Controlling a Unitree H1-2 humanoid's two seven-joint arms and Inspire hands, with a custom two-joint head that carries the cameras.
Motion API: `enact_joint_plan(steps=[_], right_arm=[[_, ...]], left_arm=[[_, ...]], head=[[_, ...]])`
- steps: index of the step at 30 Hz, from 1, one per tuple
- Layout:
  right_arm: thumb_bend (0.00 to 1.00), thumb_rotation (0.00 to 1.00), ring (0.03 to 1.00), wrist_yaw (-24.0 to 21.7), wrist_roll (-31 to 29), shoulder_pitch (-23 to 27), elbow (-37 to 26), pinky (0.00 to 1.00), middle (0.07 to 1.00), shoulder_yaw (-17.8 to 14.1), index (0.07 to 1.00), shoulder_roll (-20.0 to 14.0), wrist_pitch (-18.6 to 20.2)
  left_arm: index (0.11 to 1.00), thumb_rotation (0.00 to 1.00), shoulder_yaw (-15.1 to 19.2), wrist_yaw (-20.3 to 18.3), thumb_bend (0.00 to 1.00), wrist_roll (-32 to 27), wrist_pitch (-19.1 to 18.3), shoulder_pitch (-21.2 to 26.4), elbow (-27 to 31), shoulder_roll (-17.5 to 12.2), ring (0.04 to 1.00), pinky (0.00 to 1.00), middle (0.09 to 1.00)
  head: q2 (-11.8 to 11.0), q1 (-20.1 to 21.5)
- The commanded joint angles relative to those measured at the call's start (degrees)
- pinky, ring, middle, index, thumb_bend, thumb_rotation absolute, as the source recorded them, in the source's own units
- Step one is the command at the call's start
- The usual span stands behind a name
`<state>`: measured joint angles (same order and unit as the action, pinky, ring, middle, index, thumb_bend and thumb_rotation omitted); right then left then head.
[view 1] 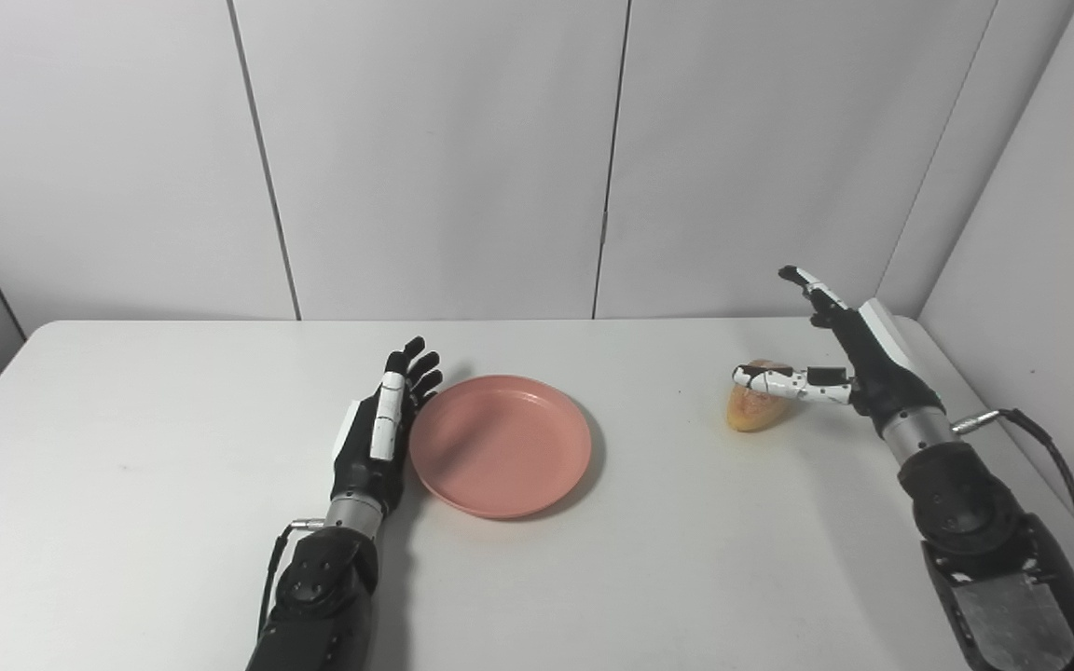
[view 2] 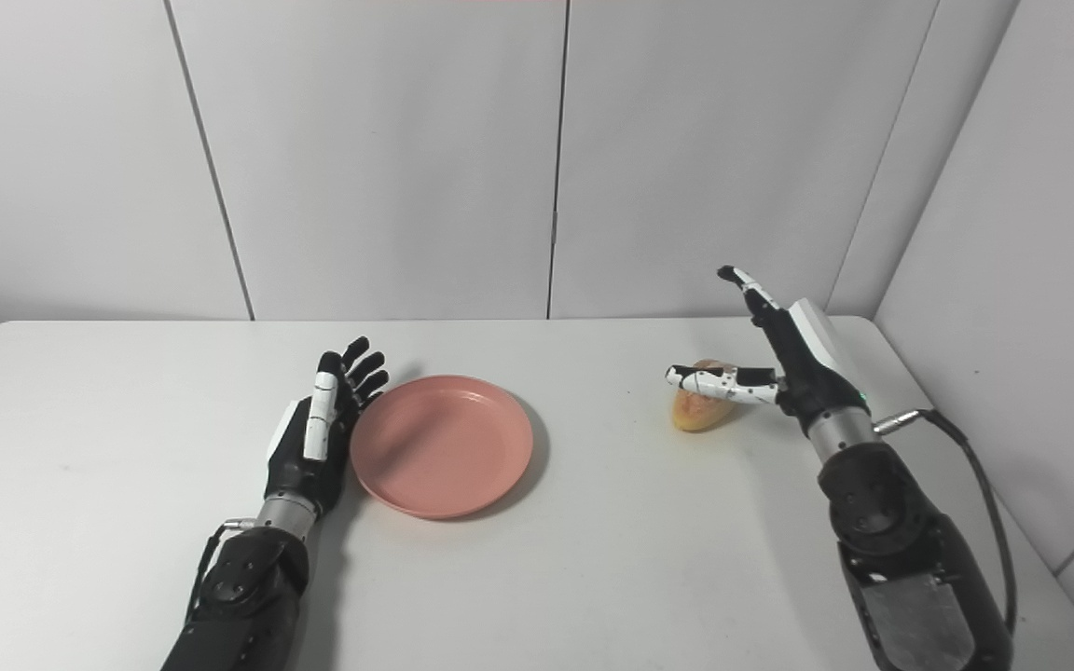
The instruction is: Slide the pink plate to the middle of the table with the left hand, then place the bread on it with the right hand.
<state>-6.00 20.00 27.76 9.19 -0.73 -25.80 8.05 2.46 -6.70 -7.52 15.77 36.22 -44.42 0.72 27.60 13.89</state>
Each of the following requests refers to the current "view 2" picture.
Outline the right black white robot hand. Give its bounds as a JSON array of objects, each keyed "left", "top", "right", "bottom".
[{"left": 666, "top": 266, "right": 874, "bottom": 439}]

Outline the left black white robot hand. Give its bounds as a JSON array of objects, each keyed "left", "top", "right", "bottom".
[{"left": 264, "top": 336, "right": 390, "bottom": 518}]

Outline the golden bread roll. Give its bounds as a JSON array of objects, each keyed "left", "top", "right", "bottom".
[{"left": 672, "top": 359, "right": 743, "bottom": 432}]

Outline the pink round plate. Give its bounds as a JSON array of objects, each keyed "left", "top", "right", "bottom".
[{"left": 350, "top": 375, "right": 534, "bottom": 520}]

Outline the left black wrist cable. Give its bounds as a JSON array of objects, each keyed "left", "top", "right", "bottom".
[{"left": 185, "top": 518, "right": 258, "bottom": 621}]

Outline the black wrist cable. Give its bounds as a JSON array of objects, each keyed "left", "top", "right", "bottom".
[
  {"left": 185, "top": 518, "right": 258, "bottom": 621},
  {"left": 875, "top": 408, "right": 1018, "bottom": 635}
]

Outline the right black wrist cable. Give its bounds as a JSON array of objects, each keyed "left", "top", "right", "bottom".
[{"left": 875, "top": 408, "right": 1018, "bottom": 635}]

